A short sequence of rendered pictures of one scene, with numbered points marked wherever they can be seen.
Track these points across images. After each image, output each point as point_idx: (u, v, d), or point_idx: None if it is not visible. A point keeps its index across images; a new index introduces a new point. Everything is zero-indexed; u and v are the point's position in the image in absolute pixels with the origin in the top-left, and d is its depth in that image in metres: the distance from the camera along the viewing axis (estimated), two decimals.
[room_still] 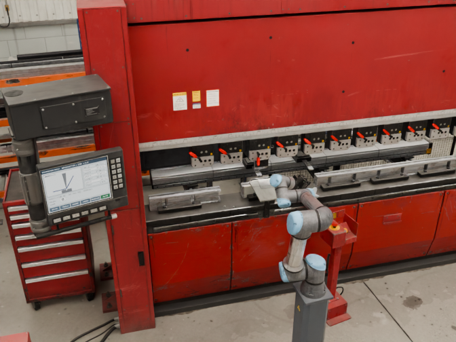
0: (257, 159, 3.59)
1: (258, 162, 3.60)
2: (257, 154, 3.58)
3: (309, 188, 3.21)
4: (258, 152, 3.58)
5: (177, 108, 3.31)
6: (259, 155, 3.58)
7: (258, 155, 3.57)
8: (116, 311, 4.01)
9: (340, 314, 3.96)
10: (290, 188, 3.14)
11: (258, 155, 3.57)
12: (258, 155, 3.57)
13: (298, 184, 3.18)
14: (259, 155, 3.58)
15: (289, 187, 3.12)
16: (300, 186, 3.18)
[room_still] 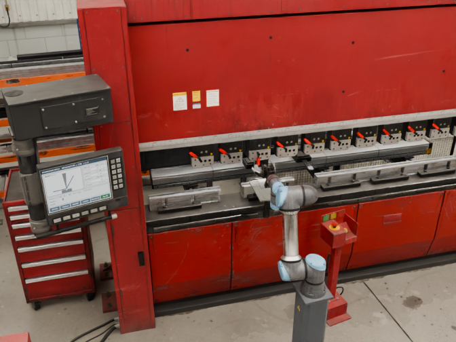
0: (257, 159, 3.59)
1: (258, 162, 3.60)
2: (257, 154, 3.58)
3: None
4: (258, 152, 3.58)
5: (177, 108, 3.31)
6: (259, 155, 3.58)
7: (258, 155, 3.57)
8: (116, 311, 4.01)
9: (340, 314, 3.96)
10: None
11: (258, 155, 3.57)
12: (258, 155, 3.57)
13: None
14: (259, 155, 3.58)
15: None
16: None
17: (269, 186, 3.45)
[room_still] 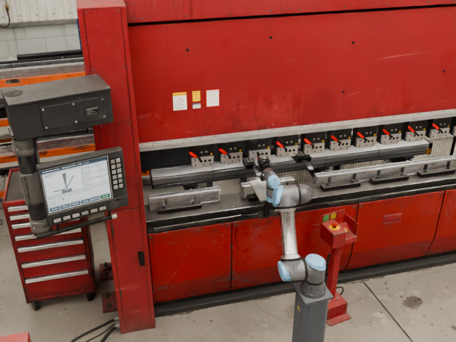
0: (257, 159, 3.59)
1: None
2: (257, 154, 3.58)
3: None
4: (258, 152, 3.58)
5: (177, 108, 3.31)
6: (259, 155, 3.58)
7: (258, 155, 3.57)
8: (116, 311, 4.01)
9: (340, 314, 3.96)
10: None
11: (258, 155, 3.57)
12: (258, 155, 3.57)
13: None
14: (259, 155, 3.58)
15: None
16: None
17: (264, 179, 3.53)
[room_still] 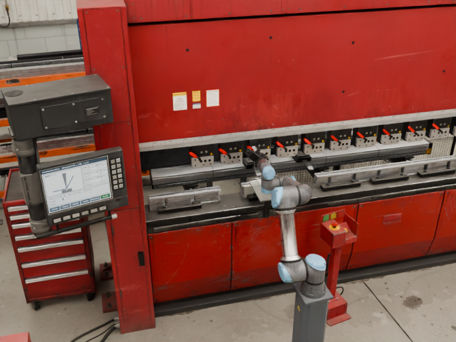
0: (254, 149, 3.55)
1: (250, 148, 3.54)
2: None
3: None
4: None
5: (177, 108, 3.31)
6: None
7: None
8: (116, 311, 4.01)
9: (340, 314, 3.96)
10: (258, 166, 3.38)
11: None
12: None
13: None
14: None
15: (259, 169, 3.36)
16: None
17: (249, 153, 3.40)
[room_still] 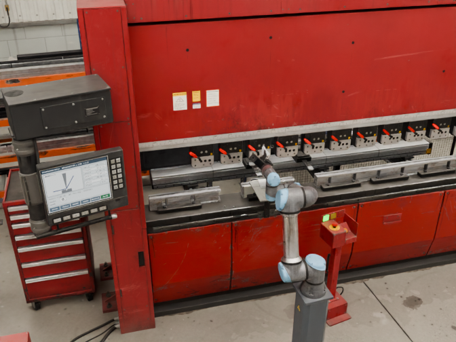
0: (254, 148, 3.55)
1: (251, 148, 3.54)
2: (258, 150, 3.57)
3: None
4: (258, 152, 3.58)
5: (177, 108, 3.31)
6: (256, 153, 3.56)
7: (258, 152, 3.56)
8: (116, 311, 4.01)
9: (340, 314, 3.96)
10: (262, 172, 3.30)
11: (258, 151, 3.56)
12: (257, 152, 3.56)
13: None
14: (256, 152, 3.56)
15: (264, 176, 3.28)
16: None
17: (254, 159, 3.32)
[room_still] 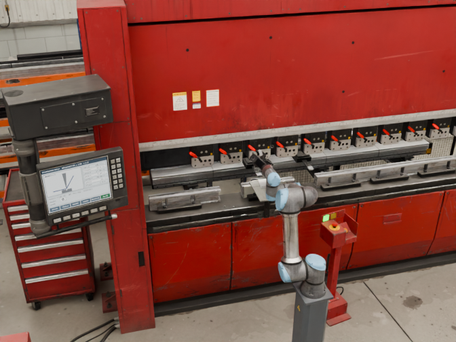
0: (254, 148, 3.55)
1: (251, 148, 3.54)
2: (258, 150, 3.57)
3: None
4: (258, 152, 3.58)
5: (177, 108, 3.31)
6: (256, 153, 3.56)
7: (258, 152, 3.56)
8: (116, 311, 4.01)
9: (340, 314, 3.96)
10: (262, 172, 3.30)
11: (258, 151, 3.56)
12: (257, 152, 3.56)
13: None
14: (256, 152, 3.56)
15: (264, 176, 3.29)
16: None
17: (254, 159, 3.33)
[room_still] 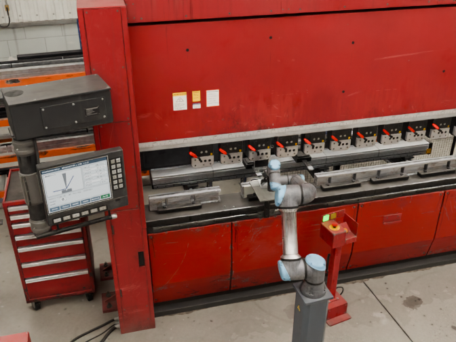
0: (254, 148, 3.55)
1: (251, 148, 3.54)
2: (258, 150, 3.57)
3: None
4: (258, 152, 3.58)
5: (177, 108, 3.31)
6: (256, 153, 3.56)
7: (258, 152, 3.56)
8: (116, 311, 4.01)
9: (340, 314, 3.96)
10: None
11: (258, 151, 3.56)
12: (257, 152, 3.56)
13: None
14: (256, 152, 3.56)
15: None
16: None
17: None
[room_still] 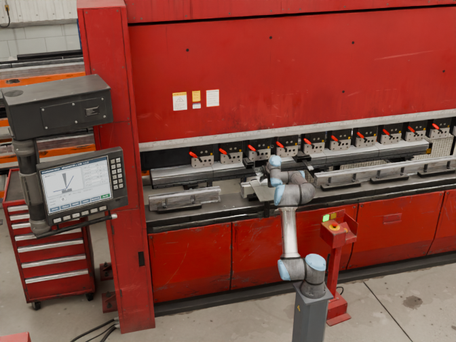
0: (254, 148, 3.55)
1: (251, 148, 3.54)
2: (258, 150, 3.57)
3: None
4: (258, 152, 3.58)
5: (177, 108, 3.31)
6: (256, 153, 3.56)
7: (258, 152, 3.56)
8: (116, 311, 4.01)
9: (340, 314, 3.96)
10: None
11: (258, 151, 3.56)
12: (257, 152, 3.56)
13: None
14: (256, 152, 3.56)
15: None
16: None
17: None
